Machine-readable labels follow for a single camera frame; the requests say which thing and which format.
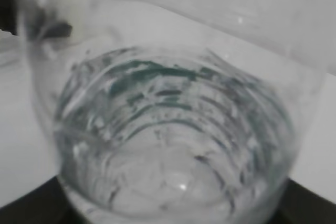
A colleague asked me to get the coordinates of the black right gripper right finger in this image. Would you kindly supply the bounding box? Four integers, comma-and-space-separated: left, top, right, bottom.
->
272, 180, 335, 224

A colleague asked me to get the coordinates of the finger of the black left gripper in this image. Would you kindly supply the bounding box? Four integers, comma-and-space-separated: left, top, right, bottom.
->
39, 9, 73, 40

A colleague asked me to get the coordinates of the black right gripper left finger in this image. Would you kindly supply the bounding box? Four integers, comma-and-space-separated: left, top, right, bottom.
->
1, 177, 85, 224

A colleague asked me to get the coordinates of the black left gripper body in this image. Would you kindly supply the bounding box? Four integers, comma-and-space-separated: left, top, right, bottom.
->
0, 0, 17, 35

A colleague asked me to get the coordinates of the clear plastic water bottle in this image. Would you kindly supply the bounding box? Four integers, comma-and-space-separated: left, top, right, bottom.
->
18, 0, 335, 223

